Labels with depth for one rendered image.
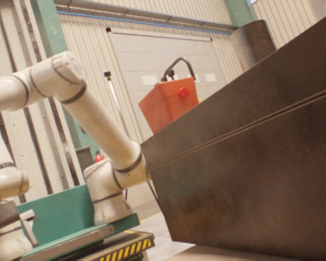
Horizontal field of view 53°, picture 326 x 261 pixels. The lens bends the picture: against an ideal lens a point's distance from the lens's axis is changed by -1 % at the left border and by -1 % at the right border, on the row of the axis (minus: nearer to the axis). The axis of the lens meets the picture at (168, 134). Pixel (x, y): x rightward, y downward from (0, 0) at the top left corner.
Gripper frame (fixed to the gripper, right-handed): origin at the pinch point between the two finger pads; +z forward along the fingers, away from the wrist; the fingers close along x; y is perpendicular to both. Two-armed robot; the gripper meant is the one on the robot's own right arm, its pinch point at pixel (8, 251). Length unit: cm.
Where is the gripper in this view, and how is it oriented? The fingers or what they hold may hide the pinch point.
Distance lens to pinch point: 104.8
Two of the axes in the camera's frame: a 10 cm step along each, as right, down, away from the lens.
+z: 5.8, 7.2, -3.8
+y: -2.9, 6.1, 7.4
